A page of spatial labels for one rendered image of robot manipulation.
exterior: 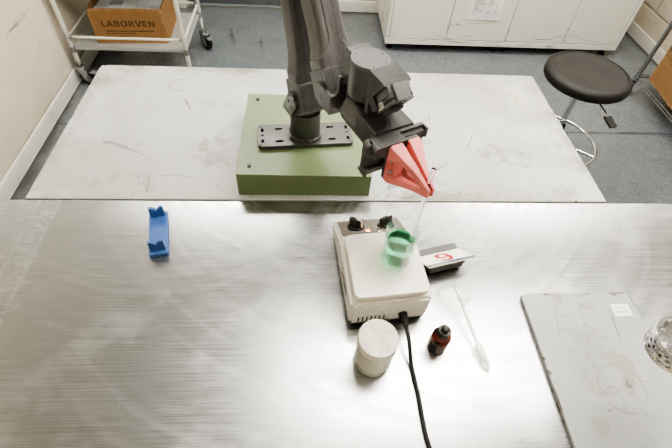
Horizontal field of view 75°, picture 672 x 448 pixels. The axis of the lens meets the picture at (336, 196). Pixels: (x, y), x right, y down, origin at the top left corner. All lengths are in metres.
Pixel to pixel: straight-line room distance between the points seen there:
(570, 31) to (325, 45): 2.94
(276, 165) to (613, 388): 0.68
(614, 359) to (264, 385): 0.55
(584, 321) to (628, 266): 0.18
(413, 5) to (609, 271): 2.39
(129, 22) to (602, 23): 2.97
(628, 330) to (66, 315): 0.93
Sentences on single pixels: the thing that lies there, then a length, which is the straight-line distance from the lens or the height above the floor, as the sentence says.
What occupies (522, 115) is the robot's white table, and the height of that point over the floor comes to 0.90.
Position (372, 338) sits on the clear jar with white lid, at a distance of 0.66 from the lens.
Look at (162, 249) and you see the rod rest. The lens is 0.86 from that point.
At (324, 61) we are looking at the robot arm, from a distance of 0.71.
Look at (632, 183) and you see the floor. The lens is 2.77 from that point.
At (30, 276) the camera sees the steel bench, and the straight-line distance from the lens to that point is 0.93.
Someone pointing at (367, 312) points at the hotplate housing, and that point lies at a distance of 0.72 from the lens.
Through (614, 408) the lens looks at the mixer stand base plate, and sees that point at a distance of 0.83.
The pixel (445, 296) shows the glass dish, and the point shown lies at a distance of 0.81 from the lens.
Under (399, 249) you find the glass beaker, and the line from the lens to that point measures 0.67.
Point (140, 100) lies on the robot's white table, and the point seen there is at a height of 0.90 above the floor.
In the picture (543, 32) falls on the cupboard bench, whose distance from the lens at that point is 3.47.
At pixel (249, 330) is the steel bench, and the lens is 0.76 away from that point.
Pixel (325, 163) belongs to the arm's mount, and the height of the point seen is 0.96.
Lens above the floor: 1.58
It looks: 48 degrees down
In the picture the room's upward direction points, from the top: 5 degrees clockwise
